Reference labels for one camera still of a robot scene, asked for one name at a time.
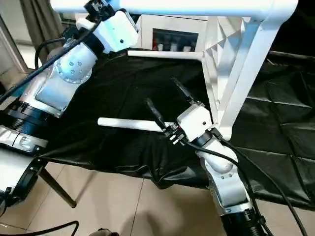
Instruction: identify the white upturned plastic table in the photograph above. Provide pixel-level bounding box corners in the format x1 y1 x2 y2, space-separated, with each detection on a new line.
201 2 299 142

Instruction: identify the black metal stand leg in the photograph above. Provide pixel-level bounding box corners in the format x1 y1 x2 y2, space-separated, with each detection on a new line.
35 166 78 209

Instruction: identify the white glass-door cabinet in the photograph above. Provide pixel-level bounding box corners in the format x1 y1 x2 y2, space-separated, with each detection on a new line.
126 14 208 54

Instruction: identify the black work mat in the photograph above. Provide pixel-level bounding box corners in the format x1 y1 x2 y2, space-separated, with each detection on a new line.
27 45 315 213

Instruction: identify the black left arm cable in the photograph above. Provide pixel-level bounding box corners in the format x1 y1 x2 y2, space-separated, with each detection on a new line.
0 15 108 105

